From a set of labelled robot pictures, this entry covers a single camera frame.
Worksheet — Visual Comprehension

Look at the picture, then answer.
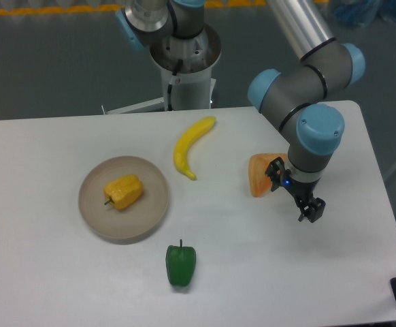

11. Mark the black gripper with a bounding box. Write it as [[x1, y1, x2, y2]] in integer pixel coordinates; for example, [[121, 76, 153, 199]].
[[265, 157, 326, 223]]

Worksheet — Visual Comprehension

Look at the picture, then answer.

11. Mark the yellow bell pepper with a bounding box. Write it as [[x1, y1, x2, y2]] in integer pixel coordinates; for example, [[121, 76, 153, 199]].
[[103, 174, 144, 211]]

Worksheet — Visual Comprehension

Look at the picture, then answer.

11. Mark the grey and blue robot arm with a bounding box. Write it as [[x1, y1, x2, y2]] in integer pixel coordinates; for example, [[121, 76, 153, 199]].
[[116, 1, 365, 222]]

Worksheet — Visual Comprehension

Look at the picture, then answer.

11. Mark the green bell pepper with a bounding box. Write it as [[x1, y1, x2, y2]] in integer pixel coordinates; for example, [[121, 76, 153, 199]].
[[165, 239, 197, 287]]

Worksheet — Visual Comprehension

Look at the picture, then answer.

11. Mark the beige round plate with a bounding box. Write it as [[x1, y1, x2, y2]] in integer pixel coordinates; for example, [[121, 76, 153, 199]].
[[78, 156, 169, 245]]

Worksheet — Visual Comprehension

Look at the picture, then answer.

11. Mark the orange papaya slice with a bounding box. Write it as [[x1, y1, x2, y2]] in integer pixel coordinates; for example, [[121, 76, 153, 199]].
[[248, 153, 287, 198]]

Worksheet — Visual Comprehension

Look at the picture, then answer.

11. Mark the yellow banana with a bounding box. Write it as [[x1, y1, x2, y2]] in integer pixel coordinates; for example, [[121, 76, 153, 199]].
[[173, 116, 216, 181]]

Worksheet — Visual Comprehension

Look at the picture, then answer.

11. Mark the blue plastic bag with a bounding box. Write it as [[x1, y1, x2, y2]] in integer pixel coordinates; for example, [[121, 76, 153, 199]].
[[329, 1, 396, 28]]

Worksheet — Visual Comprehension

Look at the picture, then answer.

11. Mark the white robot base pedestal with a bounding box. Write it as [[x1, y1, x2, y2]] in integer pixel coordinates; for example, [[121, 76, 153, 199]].
[[104, 24, 221, 114]]

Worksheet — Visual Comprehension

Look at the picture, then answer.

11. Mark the black cable on pedestal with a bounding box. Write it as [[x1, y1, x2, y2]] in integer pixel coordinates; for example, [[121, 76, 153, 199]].
[[165, 59, 184, 112]]

